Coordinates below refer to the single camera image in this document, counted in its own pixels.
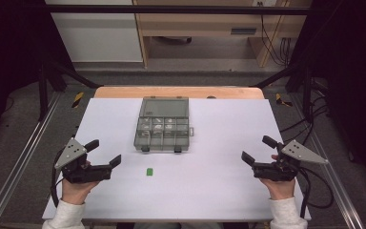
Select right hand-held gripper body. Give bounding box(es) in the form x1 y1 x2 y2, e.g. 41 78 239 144
252 139 329 182

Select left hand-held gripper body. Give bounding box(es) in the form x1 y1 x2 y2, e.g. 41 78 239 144
54 136 113 185

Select clear grey compartment box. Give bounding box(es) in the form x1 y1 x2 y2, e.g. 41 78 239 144
133 96 195 154

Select person's right hand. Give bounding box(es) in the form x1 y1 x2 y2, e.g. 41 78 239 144
259 177 296 201

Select person's left hand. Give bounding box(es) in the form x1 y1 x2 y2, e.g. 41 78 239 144
61 178 101 205

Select yellow black tape strip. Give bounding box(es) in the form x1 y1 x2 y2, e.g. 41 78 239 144
71 92 86 109
274 93 294 108

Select white table board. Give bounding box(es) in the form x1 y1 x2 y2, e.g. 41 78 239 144
41 97 313 222

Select black metal stand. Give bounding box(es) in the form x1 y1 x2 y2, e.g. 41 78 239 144
251 61 315 120
37 60 104 122

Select wooden table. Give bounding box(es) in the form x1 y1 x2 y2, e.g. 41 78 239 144
93 85 265 100

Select dark curtain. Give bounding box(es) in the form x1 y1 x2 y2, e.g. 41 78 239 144
0 0 75 154
290 0 366 189

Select white cabinet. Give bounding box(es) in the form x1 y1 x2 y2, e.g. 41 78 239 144
45 0 144 64

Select wooden desk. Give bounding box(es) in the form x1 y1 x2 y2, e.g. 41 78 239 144
132 0 313 69

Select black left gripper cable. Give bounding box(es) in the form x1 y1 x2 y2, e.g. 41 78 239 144
50 148 67 208

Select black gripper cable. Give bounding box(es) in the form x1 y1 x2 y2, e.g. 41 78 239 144
50 148 67 208
298 166 335 220

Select black floor cables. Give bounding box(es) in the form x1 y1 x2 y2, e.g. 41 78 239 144
279 77 330 146

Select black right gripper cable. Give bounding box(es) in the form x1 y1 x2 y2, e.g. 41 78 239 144
298 166 335 220

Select aluminium rail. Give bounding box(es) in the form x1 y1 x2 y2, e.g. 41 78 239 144
290 94 366 229
0 91 63 229

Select black hanging cables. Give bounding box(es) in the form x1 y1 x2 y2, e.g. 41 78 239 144
256 1 293 67

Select black horizontal frame bar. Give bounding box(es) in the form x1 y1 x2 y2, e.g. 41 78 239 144
43 4 313 16

